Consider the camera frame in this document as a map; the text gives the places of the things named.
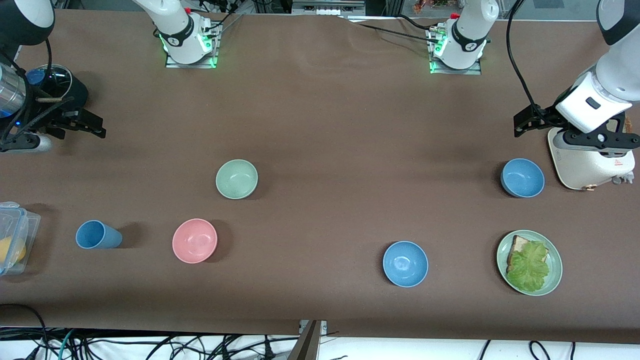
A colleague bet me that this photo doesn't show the blue bowl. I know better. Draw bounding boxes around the blue bowl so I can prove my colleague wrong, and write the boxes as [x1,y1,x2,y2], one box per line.
[382,240,429,288]
[500,158,546,199]

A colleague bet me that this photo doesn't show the teal floor cable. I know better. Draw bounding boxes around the teal floor cable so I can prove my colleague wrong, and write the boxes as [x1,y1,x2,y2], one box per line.
[58,328,77,360]

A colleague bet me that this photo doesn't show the toast slice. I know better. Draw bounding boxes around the toast slice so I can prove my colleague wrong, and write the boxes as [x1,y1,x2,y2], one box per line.
[506,235,548,273]

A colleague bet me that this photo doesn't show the grey metal box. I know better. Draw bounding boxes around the grey metal box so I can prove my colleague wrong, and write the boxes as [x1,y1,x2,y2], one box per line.
[291,0,366,16]

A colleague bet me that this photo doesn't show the blue cup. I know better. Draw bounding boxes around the blue cup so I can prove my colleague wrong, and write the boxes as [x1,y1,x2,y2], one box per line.
[75,220,123,250]

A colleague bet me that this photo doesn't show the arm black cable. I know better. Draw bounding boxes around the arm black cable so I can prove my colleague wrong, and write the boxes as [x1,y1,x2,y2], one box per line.
[506,0,547,126]
[10,39,54,108]

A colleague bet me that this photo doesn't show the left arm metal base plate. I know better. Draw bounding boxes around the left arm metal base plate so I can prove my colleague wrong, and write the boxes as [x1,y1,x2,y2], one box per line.
[429,29,483,76]

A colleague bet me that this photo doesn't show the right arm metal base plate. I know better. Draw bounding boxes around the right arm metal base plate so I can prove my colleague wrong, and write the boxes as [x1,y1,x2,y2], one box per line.
[165,22,219,69]

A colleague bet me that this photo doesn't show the long black table cable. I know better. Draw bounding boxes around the long black table cable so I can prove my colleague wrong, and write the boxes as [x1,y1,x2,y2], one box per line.
[345,20,438,44]

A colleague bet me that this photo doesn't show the green bowl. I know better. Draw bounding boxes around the green bowl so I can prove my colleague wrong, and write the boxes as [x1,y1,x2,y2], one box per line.
[215,159,259,200]

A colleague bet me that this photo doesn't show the white toaster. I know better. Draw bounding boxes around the white toaster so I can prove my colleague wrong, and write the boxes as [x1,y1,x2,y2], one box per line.
[547,117,637,191]

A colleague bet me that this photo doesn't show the black pan with blue handle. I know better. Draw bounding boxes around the black pan with blue handle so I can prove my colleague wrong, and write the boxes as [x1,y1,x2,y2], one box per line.
[25,64,90,108]

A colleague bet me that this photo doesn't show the yellow fruit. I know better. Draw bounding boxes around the yellow fruit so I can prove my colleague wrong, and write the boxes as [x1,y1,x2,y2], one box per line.
[0,237,27,266]

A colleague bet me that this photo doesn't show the green lettuce leaf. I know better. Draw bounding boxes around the green lettuce leaf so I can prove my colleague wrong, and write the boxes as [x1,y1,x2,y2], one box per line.
[506,241,551,293]

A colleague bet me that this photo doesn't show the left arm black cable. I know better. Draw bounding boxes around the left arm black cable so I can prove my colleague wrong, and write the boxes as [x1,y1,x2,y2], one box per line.
[506,0,547,126]

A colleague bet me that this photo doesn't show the clear container with blue lid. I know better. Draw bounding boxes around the clear container with blue lid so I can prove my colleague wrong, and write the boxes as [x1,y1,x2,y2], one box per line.
[0,201,42,277]

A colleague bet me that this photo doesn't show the grey cable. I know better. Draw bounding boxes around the grey cable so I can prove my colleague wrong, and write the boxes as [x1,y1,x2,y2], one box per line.
[210,12,246,39]

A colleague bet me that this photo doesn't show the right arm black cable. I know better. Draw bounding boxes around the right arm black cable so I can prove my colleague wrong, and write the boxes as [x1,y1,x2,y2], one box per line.
[10,39,54,108]

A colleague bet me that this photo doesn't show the black looped floor cable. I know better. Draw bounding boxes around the black looped floor cable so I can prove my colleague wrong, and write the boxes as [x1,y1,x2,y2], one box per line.
[0,303,49,360]

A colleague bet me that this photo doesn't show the short black table cable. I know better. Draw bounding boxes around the short black table cable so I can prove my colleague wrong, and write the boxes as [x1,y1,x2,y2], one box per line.
[397,14,434,32]

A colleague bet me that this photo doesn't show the brown table cover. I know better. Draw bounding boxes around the brown table cover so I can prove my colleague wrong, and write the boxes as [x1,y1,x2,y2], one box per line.
[0,9,640,346]

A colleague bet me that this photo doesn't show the pink bowl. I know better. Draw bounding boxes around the pink bowl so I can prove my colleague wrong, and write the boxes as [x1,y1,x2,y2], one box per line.
[172,218,219,264]

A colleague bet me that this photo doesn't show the green plate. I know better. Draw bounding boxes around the green plate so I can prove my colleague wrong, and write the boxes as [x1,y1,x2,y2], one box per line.
[496,229,564,297]

